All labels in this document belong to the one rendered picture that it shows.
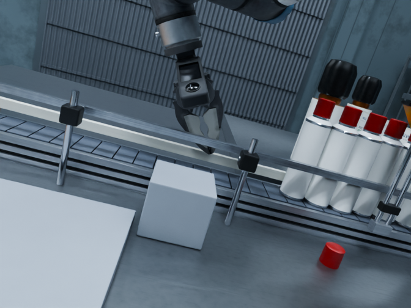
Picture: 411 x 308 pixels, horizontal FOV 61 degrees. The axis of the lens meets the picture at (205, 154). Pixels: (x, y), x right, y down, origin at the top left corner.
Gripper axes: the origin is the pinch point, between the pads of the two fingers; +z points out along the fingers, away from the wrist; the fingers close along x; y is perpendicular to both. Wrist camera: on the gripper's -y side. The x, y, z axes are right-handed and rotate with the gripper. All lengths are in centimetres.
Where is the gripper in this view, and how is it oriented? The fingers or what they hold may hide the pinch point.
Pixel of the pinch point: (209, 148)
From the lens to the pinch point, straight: 68.0
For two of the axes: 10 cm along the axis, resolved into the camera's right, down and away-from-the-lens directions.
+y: -0.2, -3.0, 9.5
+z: 2.5, 9.2, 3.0
